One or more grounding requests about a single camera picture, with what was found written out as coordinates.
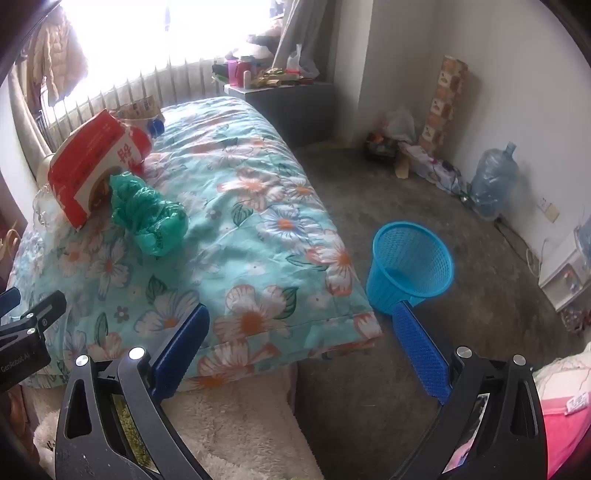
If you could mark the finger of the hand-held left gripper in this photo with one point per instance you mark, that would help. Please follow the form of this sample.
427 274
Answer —
48 311
9 299

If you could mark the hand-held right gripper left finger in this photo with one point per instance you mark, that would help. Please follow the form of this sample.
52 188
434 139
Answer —
184 350

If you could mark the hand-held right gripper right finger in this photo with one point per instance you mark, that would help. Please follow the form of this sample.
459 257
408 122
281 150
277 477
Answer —
420 355

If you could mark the blue plastic basket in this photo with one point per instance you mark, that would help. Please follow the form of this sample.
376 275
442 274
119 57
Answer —
392 281

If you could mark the red and white snack bag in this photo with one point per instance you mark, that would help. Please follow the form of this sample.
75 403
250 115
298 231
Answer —
92 157

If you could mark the clear plastic bottle blue label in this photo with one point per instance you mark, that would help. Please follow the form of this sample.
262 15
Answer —
157 127

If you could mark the red and yellow gift bag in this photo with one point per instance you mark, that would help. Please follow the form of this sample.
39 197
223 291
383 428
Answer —
11 240

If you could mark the clear crumpled plastic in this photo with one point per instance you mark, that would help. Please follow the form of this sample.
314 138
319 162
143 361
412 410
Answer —
44 207

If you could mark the white fluffy blanket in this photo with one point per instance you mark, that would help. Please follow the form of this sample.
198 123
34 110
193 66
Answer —
240 438

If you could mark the green plastic bag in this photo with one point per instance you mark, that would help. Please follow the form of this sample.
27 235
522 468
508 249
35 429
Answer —
147 217

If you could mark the teal floral blanket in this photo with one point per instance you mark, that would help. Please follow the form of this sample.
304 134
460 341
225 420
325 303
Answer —
258 207

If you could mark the pink cloth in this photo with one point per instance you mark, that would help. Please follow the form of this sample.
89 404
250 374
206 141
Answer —
568 424

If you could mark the white small appliance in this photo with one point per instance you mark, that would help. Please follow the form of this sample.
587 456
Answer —
565 277

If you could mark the beige padded ledge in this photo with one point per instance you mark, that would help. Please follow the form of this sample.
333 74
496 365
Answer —
27 120

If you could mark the large clear water jug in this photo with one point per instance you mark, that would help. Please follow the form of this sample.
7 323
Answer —
491 184

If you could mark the beige wooden piece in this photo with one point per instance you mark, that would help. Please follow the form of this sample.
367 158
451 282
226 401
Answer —
402 167

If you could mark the printed flat carton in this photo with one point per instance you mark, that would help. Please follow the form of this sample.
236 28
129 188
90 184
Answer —
429 161

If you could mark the black tray of small items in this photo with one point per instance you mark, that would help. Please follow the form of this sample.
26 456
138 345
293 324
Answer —
381 147

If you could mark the white plastic bag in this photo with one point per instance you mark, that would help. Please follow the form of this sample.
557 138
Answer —
301 62
399 124

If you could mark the beige quilted jacket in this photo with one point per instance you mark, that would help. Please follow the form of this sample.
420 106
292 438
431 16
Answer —
60 55

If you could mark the tall patterned box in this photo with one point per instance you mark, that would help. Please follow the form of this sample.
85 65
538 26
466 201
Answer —
445 101

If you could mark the dark grey cabinet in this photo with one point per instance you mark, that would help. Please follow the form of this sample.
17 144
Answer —
295 115

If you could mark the window railing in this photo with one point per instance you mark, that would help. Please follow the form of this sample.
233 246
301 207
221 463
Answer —
184 83

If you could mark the pink cup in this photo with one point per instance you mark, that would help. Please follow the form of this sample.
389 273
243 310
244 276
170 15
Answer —
233 71

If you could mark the clutter of small bottles and packets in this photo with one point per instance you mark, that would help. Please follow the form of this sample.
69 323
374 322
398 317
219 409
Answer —
268 76

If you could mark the grey curtain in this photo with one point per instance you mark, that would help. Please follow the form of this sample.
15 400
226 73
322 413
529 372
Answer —
314 27

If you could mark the wall socket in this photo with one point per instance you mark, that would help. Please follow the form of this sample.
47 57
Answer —
549 210

